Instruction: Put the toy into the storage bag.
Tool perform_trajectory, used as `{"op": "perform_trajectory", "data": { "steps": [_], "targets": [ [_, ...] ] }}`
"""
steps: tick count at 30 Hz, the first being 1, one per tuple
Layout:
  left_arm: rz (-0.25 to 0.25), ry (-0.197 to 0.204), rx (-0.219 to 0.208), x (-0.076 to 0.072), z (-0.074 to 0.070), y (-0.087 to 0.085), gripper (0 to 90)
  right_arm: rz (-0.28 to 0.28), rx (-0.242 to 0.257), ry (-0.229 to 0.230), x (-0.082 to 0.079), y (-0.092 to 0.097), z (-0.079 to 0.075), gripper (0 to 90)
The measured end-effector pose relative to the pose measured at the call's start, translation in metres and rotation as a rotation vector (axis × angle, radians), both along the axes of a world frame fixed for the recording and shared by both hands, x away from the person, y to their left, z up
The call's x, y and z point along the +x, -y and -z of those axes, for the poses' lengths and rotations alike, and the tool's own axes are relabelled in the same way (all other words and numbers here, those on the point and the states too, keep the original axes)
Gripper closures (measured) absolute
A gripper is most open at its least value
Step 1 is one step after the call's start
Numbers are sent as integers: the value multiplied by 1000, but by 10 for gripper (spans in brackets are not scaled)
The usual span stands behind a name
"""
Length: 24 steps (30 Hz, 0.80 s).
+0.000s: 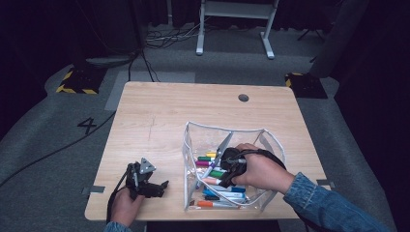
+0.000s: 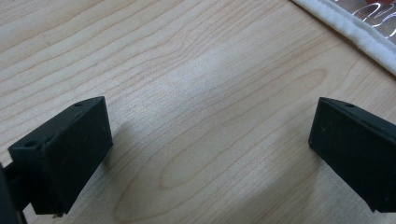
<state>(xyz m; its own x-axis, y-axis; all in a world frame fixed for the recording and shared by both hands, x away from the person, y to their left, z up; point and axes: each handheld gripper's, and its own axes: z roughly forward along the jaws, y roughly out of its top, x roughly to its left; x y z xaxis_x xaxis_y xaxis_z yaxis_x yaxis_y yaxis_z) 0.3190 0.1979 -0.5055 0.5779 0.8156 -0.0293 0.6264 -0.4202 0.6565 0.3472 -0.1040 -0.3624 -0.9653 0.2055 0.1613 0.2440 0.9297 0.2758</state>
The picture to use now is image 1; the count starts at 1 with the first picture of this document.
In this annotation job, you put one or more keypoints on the grey cloth cover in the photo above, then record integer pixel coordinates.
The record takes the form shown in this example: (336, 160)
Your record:
(338, 38)

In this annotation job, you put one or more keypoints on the yellow marker pen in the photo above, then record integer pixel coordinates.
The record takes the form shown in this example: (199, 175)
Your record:
(211, 155)

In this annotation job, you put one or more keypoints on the light green marker pen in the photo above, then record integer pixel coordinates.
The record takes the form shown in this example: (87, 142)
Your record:
(216, 174)

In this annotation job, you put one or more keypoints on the yellow black striped base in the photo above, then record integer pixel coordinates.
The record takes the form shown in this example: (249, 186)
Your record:
(306, 86)
(80, 82)

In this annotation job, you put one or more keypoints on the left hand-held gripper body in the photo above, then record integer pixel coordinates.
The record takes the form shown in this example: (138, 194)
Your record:
(138, 183)

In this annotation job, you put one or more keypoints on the grey tape strip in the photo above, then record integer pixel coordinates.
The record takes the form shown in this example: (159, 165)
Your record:
(96, 189)
(326, 183)

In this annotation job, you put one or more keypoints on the black tripod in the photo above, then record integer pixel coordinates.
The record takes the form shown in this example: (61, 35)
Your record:
(310, 32)

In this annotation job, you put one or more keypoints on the person's right hand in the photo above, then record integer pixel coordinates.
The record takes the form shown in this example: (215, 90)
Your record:
(264, 174)

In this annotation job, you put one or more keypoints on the dark green marker pen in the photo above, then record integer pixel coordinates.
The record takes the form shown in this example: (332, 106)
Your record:
(203, 158)

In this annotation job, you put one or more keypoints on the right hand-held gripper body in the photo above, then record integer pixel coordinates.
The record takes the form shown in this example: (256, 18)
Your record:
(232, 161)

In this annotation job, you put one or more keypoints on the light blue marker pen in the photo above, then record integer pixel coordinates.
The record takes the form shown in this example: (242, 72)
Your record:
(209, 192)

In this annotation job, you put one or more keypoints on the white desk frame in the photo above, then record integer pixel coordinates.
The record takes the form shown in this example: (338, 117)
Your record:
(237, 9)

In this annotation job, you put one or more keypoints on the dark blue marker pen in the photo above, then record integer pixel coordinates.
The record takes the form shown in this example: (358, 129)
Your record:
(239, 189)

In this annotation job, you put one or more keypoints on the person's left hand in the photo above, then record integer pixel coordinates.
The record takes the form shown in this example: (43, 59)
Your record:
(124, 208)

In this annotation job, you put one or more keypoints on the clear plastic bag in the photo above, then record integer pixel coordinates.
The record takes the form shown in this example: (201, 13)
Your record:
(206, 138)

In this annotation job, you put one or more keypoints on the orange marker pen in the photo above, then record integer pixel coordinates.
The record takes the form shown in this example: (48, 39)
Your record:
(204, 204)

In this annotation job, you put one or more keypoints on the black marker pen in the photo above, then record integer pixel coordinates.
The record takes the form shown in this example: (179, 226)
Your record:
(211, 198)

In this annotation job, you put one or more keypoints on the purple marker pen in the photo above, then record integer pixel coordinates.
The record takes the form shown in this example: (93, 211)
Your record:
(210, 167)

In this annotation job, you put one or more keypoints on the magenta marker pen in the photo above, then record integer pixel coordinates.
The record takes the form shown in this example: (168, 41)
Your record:
(202, 163)

